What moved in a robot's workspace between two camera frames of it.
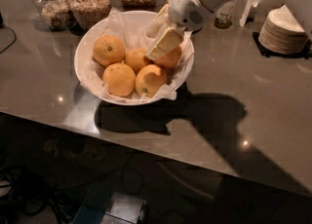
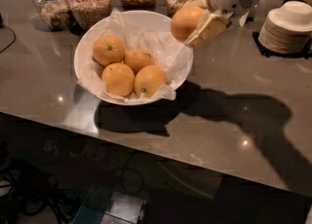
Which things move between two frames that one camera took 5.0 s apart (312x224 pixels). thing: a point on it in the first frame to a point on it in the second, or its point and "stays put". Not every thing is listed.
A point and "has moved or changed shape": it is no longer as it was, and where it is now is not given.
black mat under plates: x=302 y=55 stays put
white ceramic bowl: x=111 y=58 stays put
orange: x=135 y=57 stays put
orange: x=171 y=58 has moved or changed shape
